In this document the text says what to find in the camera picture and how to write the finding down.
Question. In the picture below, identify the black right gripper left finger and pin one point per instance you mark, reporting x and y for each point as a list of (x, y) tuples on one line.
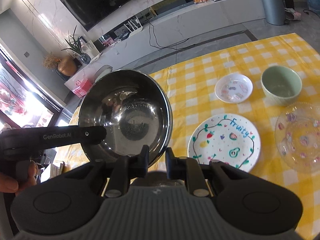
[(125, 169)]

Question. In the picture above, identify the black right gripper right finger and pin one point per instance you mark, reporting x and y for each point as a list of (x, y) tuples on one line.
[(188, 170)]

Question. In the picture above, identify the orange steel bowl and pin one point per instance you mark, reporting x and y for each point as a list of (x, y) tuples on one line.
[(133, 109)]

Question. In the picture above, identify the green ceramic bowl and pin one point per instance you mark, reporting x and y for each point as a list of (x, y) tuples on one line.
[(282, 85)]

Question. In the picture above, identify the person's left hand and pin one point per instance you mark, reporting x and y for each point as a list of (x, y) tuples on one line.
[(11, 185)]

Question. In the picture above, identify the white fruity plate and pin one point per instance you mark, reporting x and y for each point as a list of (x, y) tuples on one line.
[(229, 138)]

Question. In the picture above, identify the yellow checkered tablecloth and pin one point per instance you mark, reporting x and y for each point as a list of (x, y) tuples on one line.
[(190, 85)]

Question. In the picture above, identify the pink storage box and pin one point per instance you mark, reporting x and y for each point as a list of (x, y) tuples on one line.
[(82, 87)]

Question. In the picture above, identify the small white sticker plate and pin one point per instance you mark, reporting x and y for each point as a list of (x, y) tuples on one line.
[(233, 88)]

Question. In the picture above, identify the orange round vase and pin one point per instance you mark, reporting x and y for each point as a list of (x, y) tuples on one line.
[(67, 66)]

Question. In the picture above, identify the small grey stool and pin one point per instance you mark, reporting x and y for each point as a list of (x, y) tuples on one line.
[(104, 70)]

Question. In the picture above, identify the clear glass plate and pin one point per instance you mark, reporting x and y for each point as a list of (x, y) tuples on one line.
[(297, 137)]

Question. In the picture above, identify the small plant blue vase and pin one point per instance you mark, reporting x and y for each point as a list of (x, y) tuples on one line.
[(74, 45)]

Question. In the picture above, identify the white wifi router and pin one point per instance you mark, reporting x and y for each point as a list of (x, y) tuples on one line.
[(134, 26)]

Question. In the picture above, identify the white tv cabinet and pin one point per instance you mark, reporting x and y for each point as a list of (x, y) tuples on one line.
[(172, 28)]

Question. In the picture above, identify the grey metal trash bin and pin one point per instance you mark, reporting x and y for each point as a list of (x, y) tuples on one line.
[(274, 11)]

